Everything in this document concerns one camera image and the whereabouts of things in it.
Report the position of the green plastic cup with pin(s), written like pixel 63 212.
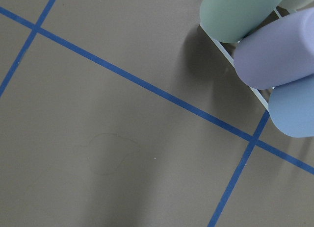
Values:
pixel 228 21

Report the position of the blue plastic cup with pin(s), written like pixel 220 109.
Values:
pixel 291 107

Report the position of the purple plastic cup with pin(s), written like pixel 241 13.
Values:
pixel 278 53

